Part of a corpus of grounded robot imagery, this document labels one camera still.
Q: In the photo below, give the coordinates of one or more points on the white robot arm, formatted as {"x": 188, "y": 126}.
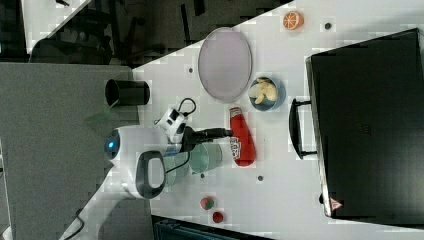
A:
{"x": 136, "y": 153}

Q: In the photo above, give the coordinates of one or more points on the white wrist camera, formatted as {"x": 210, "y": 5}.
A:
{"x": 173, "y": 122}

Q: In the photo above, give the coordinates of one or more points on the black toaster oven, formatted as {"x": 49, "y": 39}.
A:
{"x": 368, "y": 117}

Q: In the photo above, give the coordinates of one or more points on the black cylindrical cup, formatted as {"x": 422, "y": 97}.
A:
{"x": 127, "y": 93}

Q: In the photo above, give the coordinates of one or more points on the blue bowl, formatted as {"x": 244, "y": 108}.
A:
{"x": 270, "y": 105}

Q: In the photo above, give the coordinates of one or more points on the orange slice toy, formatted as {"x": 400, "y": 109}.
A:
{"x": 293, "y": 20}

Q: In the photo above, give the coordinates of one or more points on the dark teal crate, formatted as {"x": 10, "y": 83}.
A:
{"x": 169, "y": 229}

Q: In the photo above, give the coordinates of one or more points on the strawberry toy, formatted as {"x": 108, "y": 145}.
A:
{"x": 207, "y": 203}

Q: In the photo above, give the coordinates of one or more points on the lavender round plate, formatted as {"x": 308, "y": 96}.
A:
{"x": 225, "y": 64}

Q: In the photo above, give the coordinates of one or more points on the red tomato toy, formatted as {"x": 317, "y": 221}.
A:
{"x": 217, "y": 217}

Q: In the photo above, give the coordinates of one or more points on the black oven door handle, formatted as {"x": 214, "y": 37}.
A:
{"x": 295, "y": 128}

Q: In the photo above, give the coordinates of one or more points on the green strainer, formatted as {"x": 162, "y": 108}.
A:
{"x": 176, "y": 168}

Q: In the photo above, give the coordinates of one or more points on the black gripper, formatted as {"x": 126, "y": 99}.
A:
{"x": 190, "y": 137}

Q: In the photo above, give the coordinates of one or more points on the green plastic cup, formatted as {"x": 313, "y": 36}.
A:
{"x": 205, "y": 157}

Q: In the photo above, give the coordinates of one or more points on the red plush ketchup bottle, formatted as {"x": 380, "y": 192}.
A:
{"x": 241, "y": 143}

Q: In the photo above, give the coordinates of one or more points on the yellow chips in bowl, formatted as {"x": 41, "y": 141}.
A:
{"x": 263, "y": 89}

